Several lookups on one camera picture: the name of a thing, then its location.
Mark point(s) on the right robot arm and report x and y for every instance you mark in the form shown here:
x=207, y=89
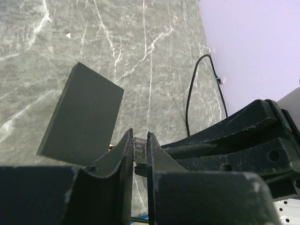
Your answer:
x=261, y=138

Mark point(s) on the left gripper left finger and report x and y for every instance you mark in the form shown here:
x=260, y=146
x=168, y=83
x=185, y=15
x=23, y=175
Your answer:
x=102, y=192

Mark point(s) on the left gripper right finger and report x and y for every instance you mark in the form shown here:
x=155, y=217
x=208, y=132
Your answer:
x=171, y=193

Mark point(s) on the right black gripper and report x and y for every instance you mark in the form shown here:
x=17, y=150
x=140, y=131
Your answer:
x=277, y=161

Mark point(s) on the black network switch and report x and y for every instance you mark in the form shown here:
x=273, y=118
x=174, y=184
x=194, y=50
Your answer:
x=82, y=124

